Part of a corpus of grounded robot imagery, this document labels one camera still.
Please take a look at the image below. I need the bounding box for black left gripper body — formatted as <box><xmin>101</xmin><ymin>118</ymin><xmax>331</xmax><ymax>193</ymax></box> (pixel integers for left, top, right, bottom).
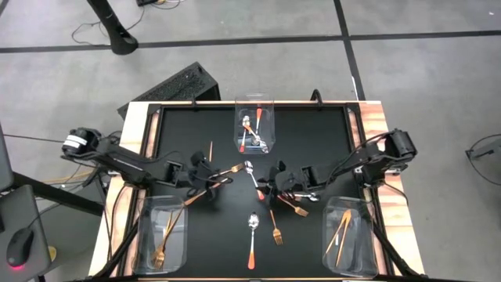
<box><xmin>183</xmin><ymin>150</ymin><xmax>215</xmax><ymax>190</ymax></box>

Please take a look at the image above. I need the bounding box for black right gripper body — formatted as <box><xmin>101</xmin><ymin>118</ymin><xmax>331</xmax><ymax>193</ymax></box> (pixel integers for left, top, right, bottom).
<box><xmin>282</xmin><ymin>167</ymin><xmax>312</xmax><ymax>196</ymax></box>

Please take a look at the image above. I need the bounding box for clear plastic bin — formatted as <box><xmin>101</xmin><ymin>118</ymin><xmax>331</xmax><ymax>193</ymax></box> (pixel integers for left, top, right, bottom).
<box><xmin>132</xmin><ymin>194</ymin><xmax>189</xmax><ymax>276</ymax></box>
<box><xmin>321</xmin><ymin>197</ymin><xmax>380</xmax><ymax>280</ymax></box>
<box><xmin>233</xmin><ymin>92</ymin><xmax>277</xmax><ymax>155</ymax></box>

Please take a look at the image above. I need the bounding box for black table mat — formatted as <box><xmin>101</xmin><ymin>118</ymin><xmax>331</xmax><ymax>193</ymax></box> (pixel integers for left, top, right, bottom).
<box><xmin>147</xmin><ymin>102</ymin><xmax>363</xmax><ymax>280</ymax></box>

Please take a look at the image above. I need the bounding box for black computer case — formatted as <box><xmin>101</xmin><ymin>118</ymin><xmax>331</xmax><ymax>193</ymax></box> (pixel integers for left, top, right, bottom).
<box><xmin>116</xmin><ymin>61</ymin><xmax>222</xmax><ymax>121</ymax></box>

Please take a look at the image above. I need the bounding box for black table hook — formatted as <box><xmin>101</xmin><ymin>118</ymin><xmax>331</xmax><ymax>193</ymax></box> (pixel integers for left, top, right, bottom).
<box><xmin>310</xmin><ymin>89</ymin><xmax>325</xmax><ymax>109</ymax></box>

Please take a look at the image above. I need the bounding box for black desk beam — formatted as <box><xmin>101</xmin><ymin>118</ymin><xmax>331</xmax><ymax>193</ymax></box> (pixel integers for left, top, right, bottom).
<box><xmin>11</xmin><ymin>171</ymin><xmax>106</xmax><ymax>217</ymax></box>

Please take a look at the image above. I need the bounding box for black stand leg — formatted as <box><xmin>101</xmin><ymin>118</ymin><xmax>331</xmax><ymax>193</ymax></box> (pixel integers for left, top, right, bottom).
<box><xmin>86</xmin><ymin>0</ymin><xmax>139</xmax><ymax>56</ymax></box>

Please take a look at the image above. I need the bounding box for grey side desk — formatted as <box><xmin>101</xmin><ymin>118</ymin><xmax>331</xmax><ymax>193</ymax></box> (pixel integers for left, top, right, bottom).
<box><xmin>0</xmin><ymin>183</ymin><xmax>52</xmax><ymax>282</ymax></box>

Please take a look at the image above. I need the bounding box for grey stand base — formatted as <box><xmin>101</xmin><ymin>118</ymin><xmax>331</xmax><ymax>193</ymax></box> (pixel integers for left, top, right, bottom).
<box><xmin>464</xmin><ymin>137</ymin><xmax>501</xmax><ymax>161</ymax></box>

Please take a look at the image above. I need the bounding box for black computer mouse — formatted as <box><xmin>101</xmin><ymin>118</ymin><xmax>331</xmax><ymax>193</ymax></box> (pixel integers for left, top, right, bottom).
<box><xmin>5</xmin><ymin>226</ymin><xmax>35</xmax><ymax>270</ymax></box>

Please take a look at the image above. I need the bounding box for black frame strut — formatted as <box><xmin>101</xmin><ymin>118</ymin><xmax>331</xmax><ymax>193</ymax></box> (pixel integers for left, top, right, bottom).
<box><xmin>369</xmin><ymin>219</ymin><xmax>420</xmax><ymax>280</ymax></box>
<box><xmin>92</xmin><ymin>219</ymin><xmax>140</xmax><ymax>280</ymax></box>

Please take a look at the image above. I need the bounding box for yellow cable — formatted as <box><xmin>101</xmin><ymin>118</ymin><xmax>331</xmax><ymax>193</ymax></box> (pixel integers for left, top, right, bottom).
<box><xmin>41</xmin><ymin>168</ymin><xmax>97</xmax><ymax>186</ymax></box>

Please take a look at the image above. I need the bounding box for black cable loop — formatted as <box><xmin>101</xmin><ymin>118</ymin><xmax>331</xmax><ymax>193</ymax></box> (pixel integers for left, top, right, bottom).
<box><xmin>463</xmin><ymin>135</ymin><xmax>501</xmax><ymax>201</ymax></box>

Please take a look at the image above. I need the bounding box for black floor cable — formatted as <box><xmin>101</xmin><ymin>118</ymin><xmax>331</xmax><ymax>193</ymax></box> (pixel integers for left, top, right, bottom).
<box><xmin>71</xmin><ymin>3</ymin><xmax>146</xmax><ymax>46</ymax></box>

